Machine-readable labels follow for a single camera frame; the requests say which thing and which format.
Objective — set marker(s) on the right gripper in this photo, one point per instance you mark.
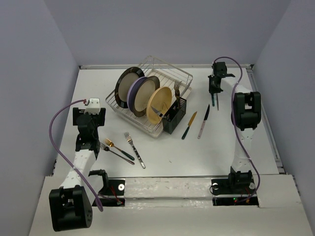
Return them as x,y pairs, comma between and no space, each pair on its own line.
212,90

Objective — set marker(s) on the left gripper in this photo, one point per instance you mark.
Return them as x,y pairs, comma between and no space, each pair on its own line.
98,118

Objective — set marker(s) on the knife teal handle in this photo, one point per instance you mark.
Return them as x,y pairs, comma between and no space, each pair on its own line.
213,100

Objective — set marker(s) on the silver fork teal handle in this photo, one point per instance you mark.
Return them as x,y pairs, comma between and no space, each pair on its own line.
180,83

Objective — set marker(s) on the knife dark handle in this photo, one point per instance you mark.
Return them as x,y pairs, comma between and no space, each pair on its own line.
158,113

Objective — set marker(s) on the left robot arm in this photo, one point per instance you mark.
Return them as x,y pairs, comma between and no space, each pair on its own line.
71,203

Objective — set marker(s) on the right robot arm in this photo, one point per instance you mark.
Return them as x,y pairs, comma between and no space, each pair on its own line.
245,117

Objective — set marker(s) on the yellow plate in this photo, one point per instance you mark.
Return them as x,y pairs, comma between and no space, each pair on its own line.
161,100

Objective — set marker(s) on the black utensil caddy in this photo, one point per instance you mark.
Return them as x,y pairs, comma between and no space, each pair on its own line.
174,115

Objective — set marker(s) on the purple plate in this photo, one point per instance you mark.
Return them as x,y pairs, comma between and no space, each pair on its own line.
132,92

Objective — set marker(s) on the black rimmed plate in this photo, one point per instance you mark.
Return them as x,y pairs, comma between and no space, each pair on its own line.
128,77

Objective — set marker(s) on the grey brown plate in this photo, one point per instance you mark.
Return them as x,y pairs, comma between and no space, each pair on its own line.
143,95

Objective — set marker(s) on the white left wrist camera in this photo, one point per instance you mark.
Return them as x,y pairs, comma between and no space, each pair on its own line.
92,106

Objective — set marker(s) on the dark fork thin handle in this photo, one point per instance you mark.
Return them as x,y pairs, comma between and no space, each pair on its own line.
106,148

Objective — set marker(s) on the gold fork green handle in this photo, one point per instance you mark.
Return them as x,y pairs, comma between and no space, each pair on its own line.
111,144

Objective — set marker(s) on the gold knife green handle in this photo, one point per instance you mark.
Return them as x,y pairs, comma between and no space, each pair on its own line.
189,125

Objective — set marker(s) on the silver fork perforated handle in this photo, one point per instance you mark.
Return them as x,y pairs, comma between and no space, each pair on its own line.
130,141

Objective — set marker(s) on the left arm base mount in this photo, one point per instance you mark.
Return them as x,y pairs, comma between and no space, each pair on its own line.
110,190

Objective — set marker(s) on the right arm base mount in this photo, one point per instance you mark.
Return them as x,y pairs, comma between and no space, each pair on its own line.
238,189

